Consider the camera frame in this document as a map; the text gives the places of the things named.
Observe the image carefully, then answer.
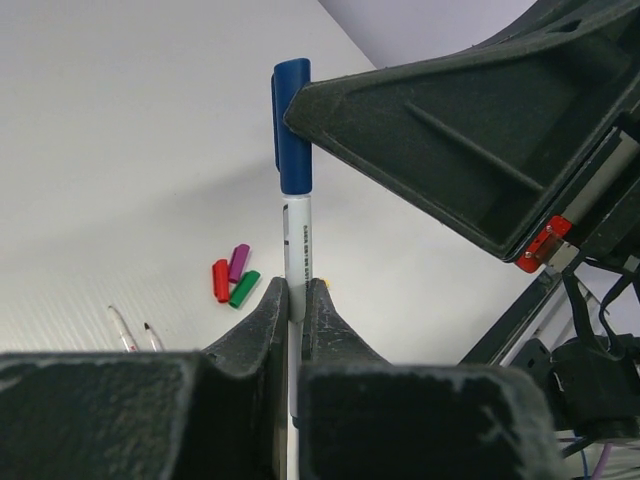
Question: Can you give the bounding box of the blue pen cap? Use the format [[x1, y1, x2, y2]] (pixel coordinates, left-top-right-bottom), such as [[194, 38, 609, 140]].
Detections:
[[271, 57, 314, 196]]

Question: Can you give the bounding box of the red pen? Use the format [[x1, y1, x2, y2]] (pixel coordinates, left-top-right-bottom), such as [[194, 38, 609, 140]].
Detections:
[[143, 322, 165, 352]]

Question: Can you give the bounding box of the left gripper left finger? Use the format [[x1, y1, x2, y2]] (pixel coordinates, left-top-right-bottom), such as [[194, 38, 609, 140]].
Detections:
[[1, 278, 288, 479]]

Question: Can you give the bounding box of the green pen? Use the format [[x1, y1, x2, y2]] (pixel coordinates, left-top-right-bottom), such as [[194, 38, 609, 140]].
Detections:
[[107, 305, 139, 352]]

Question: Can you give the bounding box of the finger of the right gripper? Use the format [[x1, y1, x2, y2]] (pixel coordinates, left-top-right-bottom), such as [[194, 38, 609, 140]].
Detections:
[[282, 29, 640, 266]]

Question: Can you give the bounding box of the blue pen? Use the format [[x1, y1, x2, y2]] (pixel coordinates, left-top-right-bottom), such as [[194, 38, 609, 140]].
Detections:
[[279, 195, 315, 480]]

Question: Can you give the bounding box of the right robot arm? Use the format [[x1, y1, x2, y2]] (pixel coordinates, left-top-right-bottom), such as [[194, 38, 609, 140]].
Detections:
[[279, 1, 639, 442]]

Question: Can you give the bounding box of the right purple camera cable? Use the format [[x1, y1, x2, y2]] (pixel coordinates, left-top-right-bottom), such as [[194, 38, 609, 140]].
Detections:
[[592, 442, 614, 480]]

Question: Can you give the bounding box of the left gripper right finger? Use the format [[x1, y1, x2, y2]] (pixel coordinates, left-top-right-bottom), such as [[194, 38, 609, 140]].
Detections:
[[297, 279, 565, 479]]

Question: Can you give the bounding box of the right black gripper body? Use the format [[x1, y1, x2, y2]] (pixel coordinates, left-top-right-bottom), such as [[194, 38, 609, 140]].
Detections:
[[479, 1, 639, 269]]

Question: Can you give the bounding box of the red pen cap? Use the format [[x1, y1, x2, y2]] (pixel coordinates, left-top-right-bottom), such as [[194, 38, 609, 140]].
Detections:
[[211, 258, 230, 303]]

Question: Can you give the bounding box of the green pen cap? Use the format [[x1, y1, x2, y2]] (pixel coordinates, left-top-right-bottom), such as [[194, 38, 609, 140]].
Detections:
[[229, 270, 261, 309]]

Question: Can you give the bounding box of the purple pen cap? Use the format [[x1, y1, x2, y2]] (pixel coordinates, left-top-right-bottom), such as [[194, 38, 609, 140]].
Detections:
[[228, 243, 251, 284]]

